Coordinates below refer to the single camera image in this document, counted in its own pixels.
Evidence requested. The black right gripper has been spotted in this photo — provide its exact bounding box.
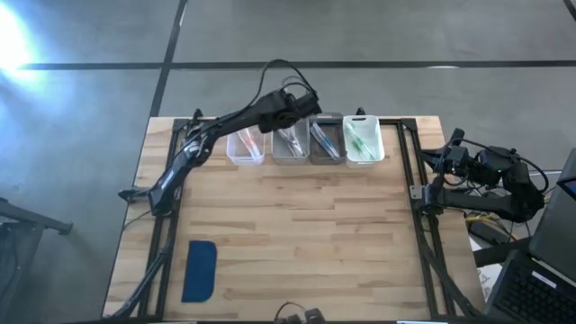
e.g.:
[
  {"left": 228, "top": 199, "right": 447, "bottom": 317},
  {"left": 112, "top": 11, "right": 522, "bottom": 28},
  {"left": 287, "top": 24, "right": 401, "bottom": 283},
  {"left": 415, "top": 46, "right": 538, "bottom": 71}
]
[{"left": 418, "top": 143, "right": 474, "bottom": 193}]

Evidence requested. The blue toothbrush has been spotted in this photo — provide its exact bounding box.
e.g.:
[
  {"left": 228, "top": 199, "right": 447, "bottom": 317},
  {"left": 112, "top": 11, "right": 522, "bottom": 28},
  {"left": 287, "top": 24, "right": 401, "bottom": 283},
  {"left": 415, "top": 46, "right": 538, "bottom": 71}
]
[
  {"left": 310, "top": 123, "right": 338, "bottom": 159},
  {"left": 309, "top": 121, "right": 334, "bottom": 154},
  {"left": 312, "top": 128, "right": 341, "bottom": 161}
]

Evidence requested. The light grey plastic bin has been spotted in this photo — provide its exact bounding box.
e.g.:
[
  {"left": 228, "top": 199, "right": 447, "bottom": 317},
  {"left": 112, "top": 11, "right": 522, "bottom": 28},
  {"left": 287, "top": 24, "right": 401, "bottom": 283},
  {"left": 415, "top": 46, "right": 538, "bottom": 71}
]
[{"left": 271, "top": 117, "right": 311, "bottom": 166}]

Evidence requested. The dark grey plastic bin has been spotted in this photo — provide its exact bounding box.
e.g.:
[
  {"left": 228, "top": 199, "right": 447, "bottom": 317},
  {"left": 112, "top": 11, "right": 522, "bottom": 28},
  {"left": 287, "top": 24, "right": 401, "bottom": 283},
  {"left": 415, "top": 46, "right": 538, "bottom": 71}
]
[{"left": 308, "top": 112, "right": 347, "bottom": 166}]

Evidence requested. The clear plastic bin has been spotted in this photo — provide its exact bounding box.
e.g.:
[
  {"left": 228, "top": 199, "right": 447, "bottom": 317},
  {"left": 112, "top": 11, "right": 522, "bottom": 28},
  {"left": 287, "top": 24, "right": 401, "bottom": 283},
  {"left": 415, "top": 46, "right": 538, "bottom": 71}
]
[{"left": 226, "top": 125, "right": 267, "bottom": 167}]

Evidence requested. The white plastic bin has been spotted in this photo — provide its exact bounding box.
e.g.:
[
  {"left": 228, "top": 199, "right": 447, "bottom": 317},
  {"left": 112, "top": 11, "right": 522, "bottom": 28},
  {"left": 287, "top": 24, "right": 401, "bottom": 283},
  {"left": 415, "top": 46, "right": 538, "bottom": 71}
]
[{"left": 341, "top": 114, "right": 386, "bottom": 169}]

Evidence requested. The black power brick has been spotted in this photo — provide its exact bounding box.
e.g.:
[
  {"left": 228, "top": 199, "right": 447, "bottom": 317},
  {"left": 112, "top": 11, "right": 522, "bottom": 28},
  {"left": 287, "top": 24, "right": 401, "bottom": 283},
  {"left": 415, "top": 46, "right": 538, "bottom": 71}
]
[{"left": 469, "top": 220, "right": 508, "bottom": 247}]

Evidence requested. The black support bar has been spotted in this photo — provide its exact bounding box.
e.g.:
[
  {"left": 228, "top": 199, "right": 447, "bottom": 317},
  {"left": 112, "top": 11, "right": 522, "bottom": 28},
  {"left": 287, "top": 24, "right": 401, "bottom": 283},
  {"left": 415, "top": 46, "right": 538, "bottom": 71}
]
[{"left": 472, "top": 237, "right": 539, "bottom": 267}]

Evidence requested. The white paper sheet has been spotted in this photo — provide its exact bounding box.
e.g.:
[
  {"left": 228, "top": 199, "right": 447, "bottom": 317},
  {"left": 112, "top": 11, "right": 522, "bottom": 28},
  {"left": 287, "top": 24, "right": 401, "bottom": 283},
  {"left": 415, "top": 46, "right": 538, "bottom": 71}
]
[{"left": 475, "top": 263, "right": 501, "bottom": 301}]

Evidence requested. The grey laptop screen back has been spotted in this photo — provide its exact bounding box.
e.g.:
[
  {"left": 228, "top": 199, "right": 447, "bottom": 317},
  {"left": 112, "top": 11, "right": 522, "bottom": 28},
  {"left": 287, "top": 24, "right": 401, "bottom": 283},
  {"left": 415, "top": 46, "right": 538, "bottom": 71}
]
[{"left": 526, "top": 148, "right": 576, "bottom": 283}]

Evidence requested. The open black keyboard laptop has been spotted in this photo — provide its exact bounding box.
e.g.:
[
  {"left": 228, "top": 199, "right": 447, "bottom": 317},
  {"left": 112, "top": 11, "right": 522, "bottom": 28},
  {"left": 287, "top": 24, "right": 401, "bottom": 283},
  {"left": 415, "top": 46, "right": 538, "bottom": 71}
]
[{"left": 483, "top": 249, "right": 576, "bottom": 324}]

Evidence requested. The dark blue mat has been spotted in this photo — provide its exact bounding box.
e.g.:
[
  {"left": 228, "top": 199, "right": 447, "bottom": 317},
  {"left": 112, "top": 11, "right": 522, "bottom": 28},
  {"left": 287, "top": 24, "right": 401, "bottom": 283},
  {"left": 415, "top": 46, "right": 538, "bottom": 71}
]
[{"left": 181, "top": 239, "right": 219, "bottom": 303}]

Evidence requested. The black metal stand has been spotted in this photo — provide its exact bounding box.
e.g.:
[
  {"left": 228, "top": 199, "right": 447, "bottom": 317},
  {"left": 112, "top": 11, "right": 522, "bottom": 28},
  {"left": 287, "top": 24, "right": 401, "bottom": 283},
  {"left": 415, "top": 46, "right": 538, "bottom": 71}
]
[{"left": 0, "top": 195, "right": 74, "bottom": 324}]

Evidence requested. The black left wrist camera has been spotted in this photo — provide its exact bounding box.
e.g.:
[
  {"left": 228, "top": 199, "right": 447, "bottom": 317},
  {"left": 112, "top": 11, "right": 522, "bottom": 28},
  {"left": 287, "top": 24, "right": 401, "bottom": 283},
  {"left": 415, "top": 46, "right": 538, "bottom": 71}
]
[{"left": 296, "top": 91, "right": 323, "bottom": 117}]

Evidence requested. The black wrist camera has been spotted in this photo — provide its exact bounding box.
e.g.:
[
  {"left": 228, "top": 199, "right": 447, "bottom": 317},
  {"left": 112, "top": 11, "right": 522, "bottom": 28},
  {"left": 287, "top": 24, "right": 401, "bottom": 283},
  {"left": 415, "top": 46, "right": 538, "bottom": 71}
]
[
  {"left": 296, "top": 91, "right": 323, "bottom": 117},
  {"left": 449, "top": 127, "right": 467, "bottom": 148}
]

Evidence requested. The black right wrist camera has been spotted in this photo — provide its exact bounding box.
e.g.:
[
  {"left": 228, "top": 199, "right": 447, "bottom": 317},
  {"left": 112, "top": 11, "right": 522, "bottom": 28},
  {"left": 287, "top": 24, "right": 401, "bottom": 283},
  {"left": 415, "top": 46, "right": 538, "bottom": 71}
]
[{"left": 449, "top": 127, "right": 467, "bottom": 148}]

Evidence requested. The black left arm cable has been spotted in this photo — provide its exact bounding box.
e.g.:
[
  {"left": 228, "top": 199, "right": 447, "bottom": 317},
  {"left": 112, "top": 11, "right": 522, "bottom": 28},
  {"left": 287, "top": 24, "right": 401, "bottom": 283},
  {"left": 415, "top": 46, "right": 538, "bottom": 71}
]
[{"left": 250, "top": 58, "right": 317, "bottom": 105}]

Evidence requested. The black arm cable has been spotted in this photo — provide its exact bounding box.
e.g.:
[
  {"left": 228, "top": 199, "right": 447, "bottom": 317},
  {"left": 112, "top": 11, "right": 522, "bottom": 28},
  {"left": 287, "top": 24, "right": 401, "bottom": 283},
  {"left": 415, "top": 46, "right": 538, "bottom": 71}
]
[
  {"left": 463, "top": 137, "right": 551, "bottom": 194},
  {"left": 250, "top": 58, "right": 317, "bottom": 105}
]

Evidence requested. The yellow cable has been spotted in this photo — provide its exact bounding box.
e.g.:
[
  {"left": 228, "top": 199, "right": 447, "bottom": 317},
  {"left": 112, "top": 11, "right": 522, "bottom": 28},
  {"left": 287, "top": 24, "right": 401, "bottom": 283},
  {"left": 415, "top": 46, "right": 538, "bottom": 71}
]
[{"left": 465, "top": 214, "right": 512, "bottom": 226}]

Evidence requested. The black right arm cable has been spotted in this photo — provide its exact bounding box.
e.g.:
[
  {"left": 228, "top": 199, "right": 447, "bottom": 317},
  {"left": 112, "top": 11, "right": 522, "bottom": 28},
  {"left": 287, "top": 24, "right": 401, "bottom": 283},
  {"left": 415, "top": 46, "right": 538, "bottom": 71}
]
[{"left": 463, "top": 137, "right": 551, "bottom": 194}]

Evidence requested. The black cabled device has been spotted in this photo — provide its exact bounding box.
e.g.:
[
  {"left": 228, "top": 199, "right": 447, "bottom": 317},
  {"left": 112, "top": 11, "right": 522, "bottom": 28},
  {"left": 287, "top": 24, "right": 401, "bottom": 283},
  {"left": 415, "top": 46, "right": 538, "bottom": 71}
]
[{"left": 273, "top": 301, "right": 326, "bottom": 324}]

